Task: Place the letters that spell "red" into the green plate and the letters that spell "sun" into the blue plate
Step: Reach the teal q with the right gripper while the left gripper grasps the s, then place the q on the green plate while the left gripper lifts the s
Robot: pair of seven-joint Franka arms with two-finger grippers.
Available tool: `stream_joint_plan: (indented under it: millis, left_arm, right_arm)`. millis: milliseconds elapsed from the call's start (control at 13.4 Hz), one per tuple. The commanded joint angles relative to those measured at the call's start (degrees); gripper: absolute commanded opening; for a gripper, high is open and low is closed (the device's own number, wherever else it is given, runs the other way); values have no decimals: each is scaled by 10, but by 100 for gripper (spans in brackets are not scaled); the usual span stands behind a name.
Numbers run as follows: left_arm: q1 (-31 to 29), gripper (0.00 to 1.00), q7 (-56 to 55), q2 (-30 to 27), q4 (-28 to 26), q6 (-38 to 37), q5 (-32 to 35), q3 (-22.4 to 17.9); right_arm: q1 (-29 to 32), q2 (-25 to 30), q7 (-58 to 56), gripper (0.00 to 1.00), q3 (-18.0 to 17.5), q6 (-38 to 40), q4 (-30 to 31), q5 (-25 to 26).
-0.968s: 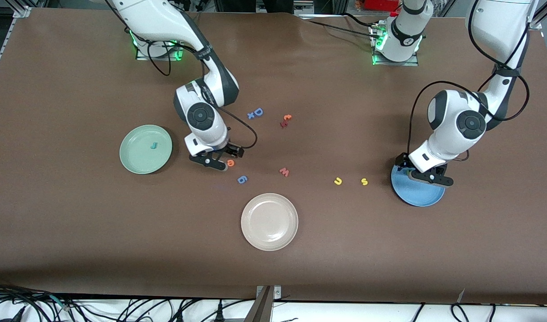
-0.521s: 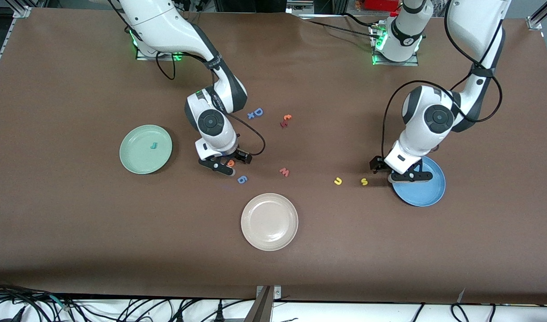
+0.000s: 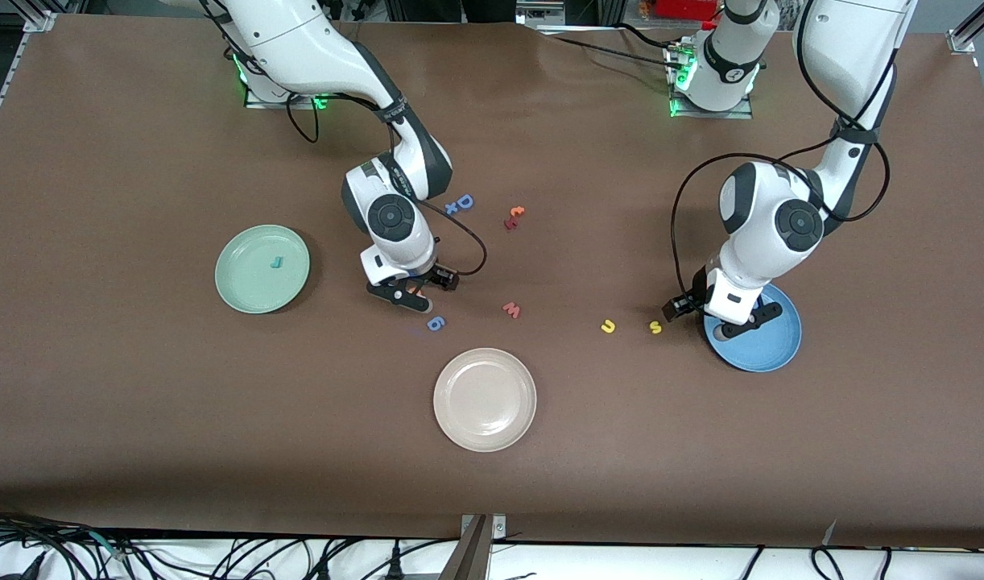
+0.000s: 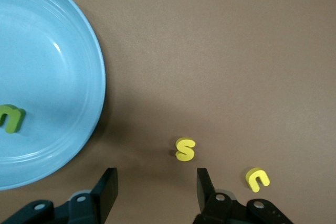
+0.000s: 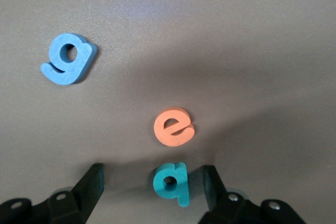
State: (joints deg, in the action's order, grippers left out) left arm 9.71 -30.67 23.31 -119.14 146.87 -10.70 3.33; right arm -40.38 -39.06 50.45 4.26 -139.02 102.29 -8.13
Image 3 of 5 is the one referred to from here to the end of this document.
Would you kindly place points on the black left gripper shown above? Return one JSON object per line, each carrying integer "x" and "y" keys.
{"x": 696, "y": 291}

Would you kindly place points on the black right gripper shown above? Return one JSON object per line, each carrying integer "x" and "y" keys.
{"x": 432, "y": 275}

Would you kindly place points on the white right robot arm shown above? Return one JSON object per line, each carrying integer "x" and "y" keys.
{"x": 391, "y": 217}

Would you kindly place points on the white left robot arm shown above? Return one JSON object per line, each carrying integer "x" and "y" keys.
{"x": 790, "y": 225}

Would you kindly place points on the blue letter g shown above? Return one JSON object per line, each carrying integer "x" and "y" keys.
{"x": 436, "y": 324}

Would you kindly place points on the red letter w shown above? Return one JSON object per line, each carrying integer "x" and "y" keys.
{"x": 511, "y": 309}

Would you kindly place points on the blue letter D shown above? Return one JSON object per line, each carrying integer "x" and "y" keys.
{"x": 465, "y": 202}

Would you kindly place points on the blue plate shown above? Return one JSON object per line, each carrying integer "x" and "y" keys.
{"x": 774, "y": 348}

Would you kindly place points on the beige plate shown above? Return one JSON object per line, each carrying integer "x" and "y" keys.
{"x": 485, "y": 399}

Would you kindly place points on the light green plate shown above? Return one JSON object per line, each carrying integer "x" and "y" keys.
{"x": 250, "y": 278}

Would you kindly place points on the white tape scrap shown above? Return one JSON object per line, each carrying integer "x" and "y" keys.
{"x": 830, "y": 533}

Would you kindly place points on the black power plug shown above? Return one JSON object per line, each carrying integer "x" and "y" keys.
{"x": 394, "y": 560}

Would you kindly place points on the red box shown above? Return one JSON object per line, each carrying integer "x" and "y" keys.
{"x": 685, "y": 8}

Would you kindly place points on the brown table cover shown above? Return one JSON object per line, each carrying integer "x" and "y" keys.
{"x": 138, "y": 403}

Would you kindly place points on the metal table bracket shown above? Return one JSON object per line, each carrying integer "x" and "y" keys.
{"x": 476, "y": 548}

